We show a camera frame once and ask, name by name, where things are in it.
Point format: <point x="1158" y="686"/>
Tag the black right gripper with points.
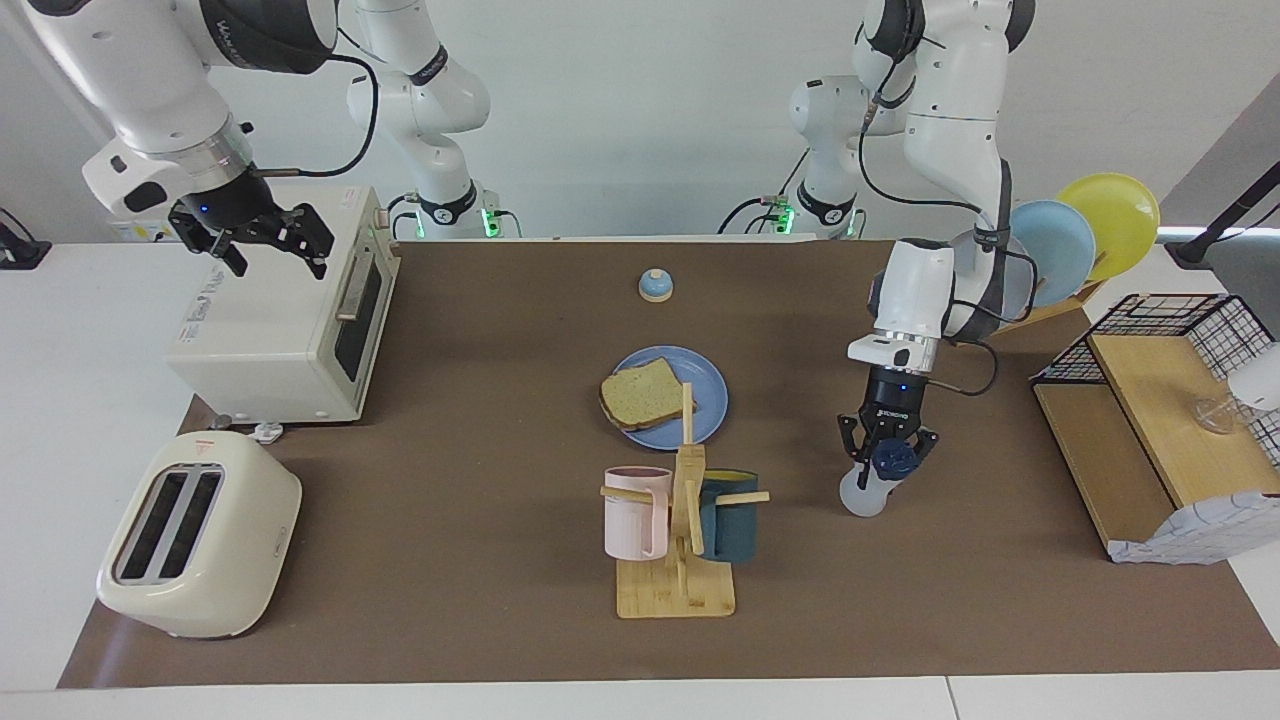
<point x="230" y="200"/>

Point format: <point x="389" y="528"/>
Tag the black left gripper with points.
<point x="892" y="400"/>

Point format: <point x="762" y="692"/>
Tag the squeeze bottle with blue cap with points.
<point x="865" y="500"/>

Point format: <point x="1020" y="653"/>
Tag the bread slice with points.
<point x="645" y="395"/>

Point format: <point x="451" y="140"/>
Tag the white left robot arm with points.
<point x="950" y="130"/>

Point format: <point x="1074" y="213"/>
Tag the blue round plate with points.
<point x="710" y="395"/>

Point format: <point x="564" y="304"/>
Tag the pale grey plate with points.
<point x="1020" y="300"/>

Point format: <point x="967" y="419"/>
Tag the wooden plate rack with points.
<point x="1070" y="300"/>

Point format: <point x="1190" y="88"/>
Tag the light blue plate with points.
<point x="1060" y="250"/>

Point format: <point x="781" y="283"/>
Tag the yellow plate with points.
<point x="1125" y="220"/>

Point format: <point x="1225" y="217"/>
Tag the white toaster oven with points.
<point x="260" y="340"/>

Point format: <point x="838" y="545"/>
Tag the dark teal mug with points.
<point x="730" y="530"/>

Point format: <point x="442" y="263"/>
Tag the wooden mug tree stand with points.
<point x="675" y="595"/>

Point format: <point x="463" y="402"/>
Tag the pink mug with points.
<point x="630" y="520"/>

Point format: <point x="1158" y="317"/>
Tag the cream two-slot toaster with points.
<point x="240" y="540"/>

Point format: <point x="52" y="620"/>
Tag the white blue patterned paper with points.
<point x="1200" y="530"/>

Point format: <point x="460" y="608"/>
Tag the clear glass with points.
<point x="1215" y="415"/>

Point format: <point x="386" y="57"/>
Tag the brown table mat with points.
<point x="480" y="500"/>

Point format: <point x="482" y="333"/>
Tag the black stand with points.
<point x="1195" y="248"/>

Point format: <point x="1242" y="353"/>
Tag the white rounded object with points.
<point x="1258" y="380"/>

